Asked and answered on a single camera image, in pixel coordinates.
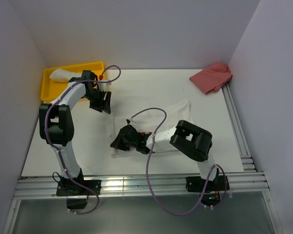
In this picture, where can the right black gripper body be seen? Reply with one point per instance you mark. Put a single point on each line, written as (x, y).
(122, 144)

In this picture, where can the white printed t-shirt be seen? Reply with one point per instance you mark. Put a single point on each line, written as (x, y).
(147, 122)

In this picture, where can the aluminium right side rail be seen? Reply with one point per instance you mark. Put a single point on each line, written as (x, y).
(245, 155)

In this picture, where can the rolled white t-shirt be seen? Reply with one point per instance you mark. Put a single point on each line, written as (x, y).
(61, 75)

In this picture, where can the yellow plastic tray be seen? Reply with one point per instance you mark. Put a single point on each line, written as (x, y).
(51, 89)

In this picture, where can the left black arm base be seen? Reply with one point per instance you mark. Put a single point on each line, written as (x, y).
(77, 194)

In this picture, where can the pink folded t-shirt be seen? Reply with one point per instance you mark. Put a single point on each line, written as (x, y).
(212, 78)

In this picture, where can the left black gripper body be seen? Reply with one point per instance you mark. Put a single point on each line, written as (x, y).
(96, 98)

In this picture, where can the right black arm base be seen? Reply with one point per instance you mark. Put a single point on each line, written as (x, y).
(211, 197)

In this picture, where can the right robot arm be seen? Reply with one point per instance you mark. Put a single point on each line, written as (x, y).
(187, 138)

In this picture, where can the aluminium front rail frame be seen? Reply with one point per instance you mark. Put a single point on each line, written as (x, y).
(35, 188)

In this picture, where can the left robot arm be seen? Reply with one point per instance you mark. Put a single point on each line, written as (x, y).
(57, 127)

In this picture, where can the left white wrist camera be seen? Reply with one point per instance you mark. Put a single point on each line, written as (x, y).
(104, 84)

